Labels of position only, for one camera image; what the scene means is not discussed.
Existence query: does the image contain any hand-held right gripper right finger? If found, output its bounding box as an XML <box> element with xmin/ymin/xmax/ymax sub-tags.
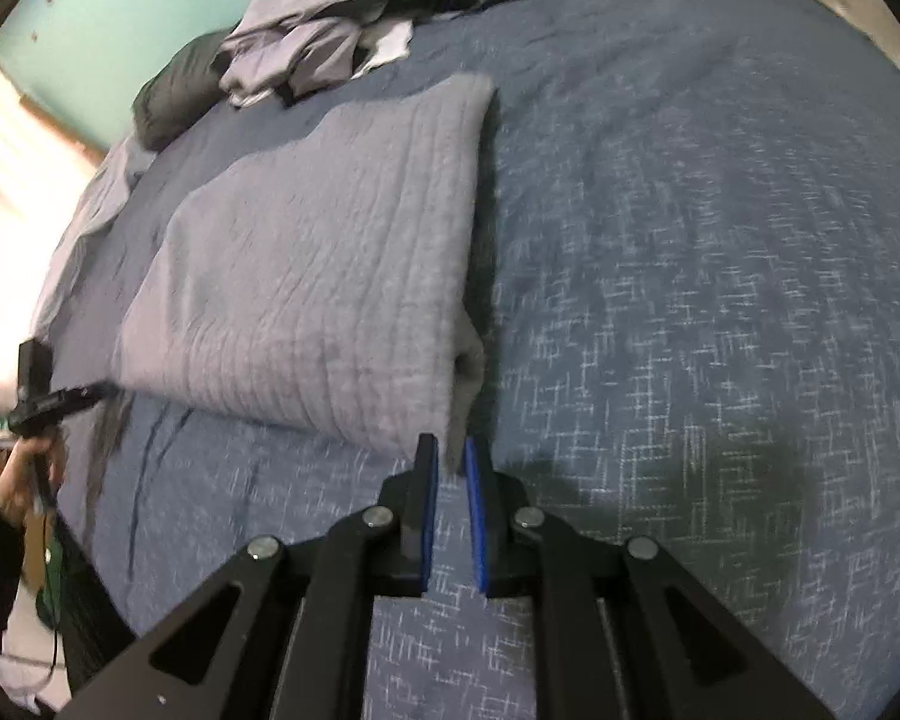
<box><xmin>461</xmin><ymin>437</ymin><xmax>837</xmax><ymax>720</ymax></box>

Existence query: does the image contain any grey knitted sweater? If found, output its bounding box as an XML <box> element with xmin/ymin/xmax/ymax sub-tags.
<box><xmin>112</xmin><ymin>73</ymin><xmax>496</xmax><ymax>460</ymax></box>

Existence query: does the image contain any bed with blue sheet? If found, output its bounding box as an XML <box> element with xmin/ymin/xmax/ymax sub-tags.
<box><xmin>45</xmin><ymin>0</ymin><xmax>900</xmax><ymax>720</ymax></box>

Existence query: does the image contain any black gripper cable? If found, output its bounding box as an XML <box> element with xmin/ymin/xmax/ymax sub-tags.
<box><xmin>0</xmin><ymin>514</ymin><xmax>65</xmax><ymax>691</ymax></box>

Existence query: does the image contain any dark grey rolled quilt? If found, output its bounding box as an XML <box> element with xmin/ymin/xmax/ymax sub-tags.
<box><xmin>133</xmin><ymin>0</ymin><xmax>766</xmax><ymax>152</ymax></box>

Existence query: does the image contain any person's left hand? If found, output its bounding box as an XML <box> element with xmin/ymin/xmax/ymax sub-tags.
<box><xmin>0</xmin><ymin>431</ymin><xmax>68</xmax><ymax>530</ymax></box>

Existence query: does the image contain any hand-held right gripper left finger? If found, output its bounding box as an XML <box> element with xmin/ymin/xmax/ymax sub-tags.
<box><xmin>60</xmin><ymin>433</ymin><xmax>441</xmax><ymax>720</ymax></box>

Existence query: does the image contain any light grey duvet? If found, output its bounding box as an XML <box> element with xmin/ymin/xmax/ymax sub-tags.
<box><xmin>34</xmin><ymin>136</ymin><xmax>158</xmax><ymax>331</ymax></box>

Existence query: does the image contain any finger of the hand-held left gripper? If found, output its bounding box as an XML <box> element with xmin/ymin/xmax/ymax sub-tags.
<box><xmin>62</xmin><ymin>381</ymin><xmax>121</xmax><ymax>412</ymax></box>

